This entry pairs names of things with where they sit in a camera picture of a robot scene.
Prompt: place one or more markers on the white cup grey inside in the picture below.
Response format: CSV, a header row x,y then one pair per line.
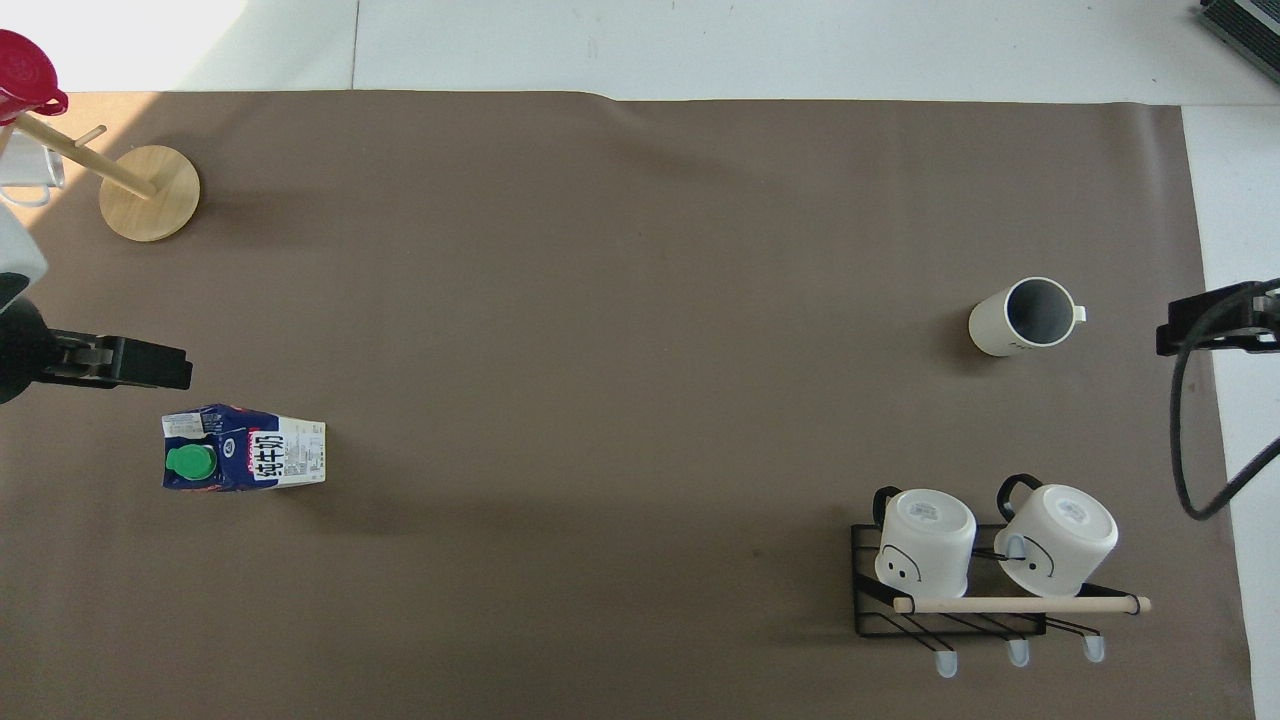
x,y
992,330

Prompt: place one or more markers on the clear glass mug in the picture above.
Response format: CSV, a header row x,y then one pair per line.
x,y
40,175

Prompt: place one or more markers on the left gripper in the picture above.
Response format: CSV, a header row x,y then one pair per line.
x,y
22,350

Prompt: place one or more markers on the red cup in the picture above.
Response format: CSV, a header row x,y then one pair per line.
x,y
22,70

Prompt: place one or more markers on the wooden mug tree stand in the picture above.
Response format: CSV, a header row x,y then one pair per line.
x,y
150,195

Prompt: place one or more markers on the blue white milk carton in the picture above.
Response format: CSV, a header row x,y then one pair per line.
x,y
270,455

